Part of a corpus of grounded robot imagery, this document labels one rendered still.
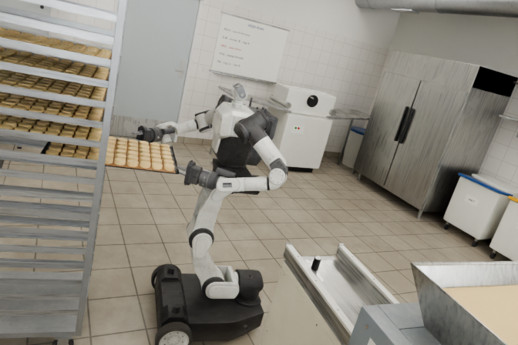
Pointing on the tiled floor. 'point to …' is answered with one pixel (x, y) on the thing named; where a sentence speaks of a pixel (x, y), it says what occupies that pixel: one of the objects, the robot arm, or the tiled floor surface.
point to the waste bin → (353, 145)
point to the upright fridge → (431, 127)
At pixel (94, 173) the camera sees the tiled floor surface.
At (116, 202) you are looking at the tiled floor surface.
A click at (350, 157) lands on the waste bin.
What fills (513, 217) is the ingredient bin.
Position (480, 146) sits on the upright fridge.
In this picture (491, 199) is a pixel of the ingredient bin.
